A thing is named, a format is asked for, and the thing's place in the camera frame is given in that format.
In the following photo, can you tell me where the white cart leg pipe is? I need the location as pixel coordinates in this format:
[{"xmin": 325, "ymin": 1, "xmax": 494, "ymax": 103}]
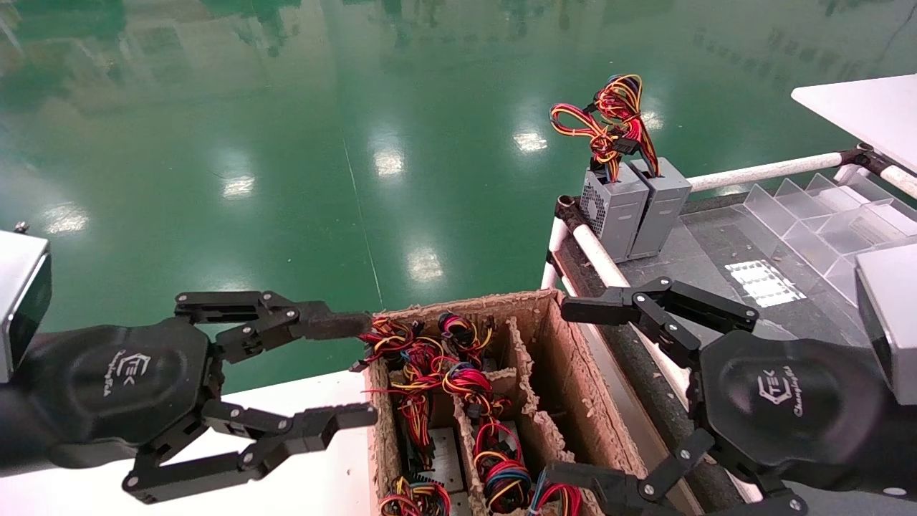
[{"xmin": 541, "ymin": 214, "xmax": 571, "ymax": 291}]

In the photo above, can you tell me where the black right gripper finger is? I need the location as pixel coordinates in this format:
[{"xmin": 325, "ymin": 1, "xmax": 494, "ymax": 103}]
[{"xmin": 561, "ymin": 276, "xmax": 760, "ymax": 370}]

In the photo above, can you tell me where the grey wired power supply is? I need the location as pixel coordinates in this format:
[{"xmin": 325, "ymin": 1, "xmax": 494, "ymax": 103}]
[
  {"xmin": 469, "ymin": 418, "xmax": 527, "ymax": 477},
  {"xmin": 378, "ymin": 475, "xmax": 452, "ymax": 516},
  {"xmin": 350, "ymin": 315, "xmax": 431, "ymax": 373},
  {"xmin": 591, "ymin": 73, "xmax": 693, "ymax": 260},
  {"xmin": 437, "ymin": 310, "xmax": 496, "ymax": 359},
  {"xmin": 481, "ymin": 459, "xmax": 537, "ymax": 514},
  {"xmin": 529, "ymin": 469, "xmax": 582, "ymax": 516},
  {"xmin": 365, "ymin": 355, "xmax": 459, "ymax": 475},
  {"xmin": 438, "ymin": 360, "xmax": 514, "ymax": 418},
  {"xmin": 549, "ymin": 102, "xmax": 650, "ymax": 264}
]

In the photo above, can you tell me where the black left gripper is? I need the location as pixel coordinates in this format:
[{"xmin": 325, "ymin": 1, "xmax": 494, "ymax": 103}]
[{"xmin": 18, "ymin": 289, "xmax": 379, "ymax": 505}]

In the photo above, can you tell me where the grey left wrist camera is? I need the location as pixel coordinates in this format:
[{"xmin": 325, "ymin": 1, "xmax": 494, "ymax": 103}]
[{"xmin": 0, "ymin": 222, "xmax": 53, "ymax": 384}]

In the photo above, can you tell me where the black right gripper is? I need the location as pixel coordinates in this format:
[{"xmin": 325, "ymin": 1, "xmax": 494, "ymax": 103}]
[{"xmin": 541, "ymin": 330, "xmax": 898, "ymax": 516}]

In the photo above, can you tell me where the clear acrylic divider tray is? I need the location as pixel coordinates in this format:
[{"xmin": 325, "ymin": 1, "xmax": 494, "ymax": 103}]
[{"xmin": 741, "ymin": 172, "xmax": 917, "ymax": 307}]

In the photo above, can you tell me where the brown cardboard divider box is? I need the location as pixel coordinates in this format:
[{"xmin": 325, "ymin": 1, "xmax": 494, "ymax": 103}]
[{"xmin": 362, "ymin": 289, "xmax": 649, "ymax": 516}]

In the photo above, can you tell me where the white table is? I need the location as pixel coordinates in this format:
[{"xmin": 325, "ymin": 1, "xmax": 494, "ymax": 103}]
[{"xmin": 791, "ymin": 73, "xmax": 917, "ymax": 174}]

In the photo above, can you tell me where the white cart frame pipe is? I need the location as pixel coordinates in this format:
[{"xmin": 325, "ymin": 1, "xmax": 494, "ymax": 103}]
[
  {"xmin": 878, "ymin": 162, "xmax": 917, "ymax": 201},
  {"xmin": 571, "ymin": 221, "xmax": 694, "ymax": 413},
  {"xmin": 686, "ymin": 150, "xmax": 862, "ymax": 194}
]

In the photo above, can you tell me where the black pipe frame cart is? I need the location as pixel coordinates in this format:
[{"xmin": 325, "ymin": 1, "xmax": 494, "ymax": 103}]
[{"xmin": 541, "ymin": 145, "xmax": 917, "ymax": 516}]

